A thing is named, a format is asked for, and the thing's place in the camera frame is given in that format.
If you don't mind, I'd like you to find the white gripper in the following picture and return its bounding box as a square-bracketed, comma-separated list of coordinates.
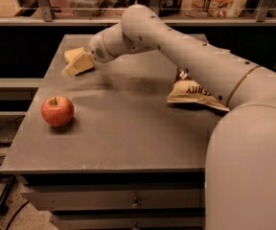
[61, 33, 115, 77]

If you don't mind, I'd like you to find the yellow sponge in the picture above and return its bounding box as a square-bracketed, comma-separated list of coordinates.
[63, 47, 84, 63]

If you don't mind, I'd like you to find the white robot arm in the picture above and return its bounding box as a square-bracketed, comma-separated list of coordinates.
[62, 5, 276, 230]

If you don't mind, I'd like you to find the red apple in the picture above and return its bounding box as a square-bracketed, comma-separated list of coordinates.
[41, 96, 74, 127]

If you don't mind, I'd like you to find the grey power adapter box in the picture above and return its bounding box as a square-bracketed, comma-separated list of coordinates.
[0, 123, 19, 146]

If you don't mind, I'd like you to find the sea salt chips bag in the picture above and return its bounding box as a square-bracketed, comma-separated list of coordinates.
[167, 68, 229, 111]

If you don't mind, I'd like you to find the grey drawer cabinet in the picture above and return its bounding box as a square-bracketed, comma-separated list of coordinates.
[0, 34, 228, 230]

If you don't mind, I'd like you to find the upper drawer metal knob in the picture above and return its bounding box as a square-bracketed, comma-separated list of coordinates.
[131, 197, 141, 209]

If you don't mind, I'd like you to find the printed snack bag on shelf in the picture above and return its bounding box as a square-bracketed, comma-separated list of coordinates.
[186, 0, 247, 18]

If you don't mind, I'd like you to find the grey metal shelf rail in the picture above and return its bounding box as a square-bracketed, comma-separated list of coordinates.
[0, 0, 276, 26]

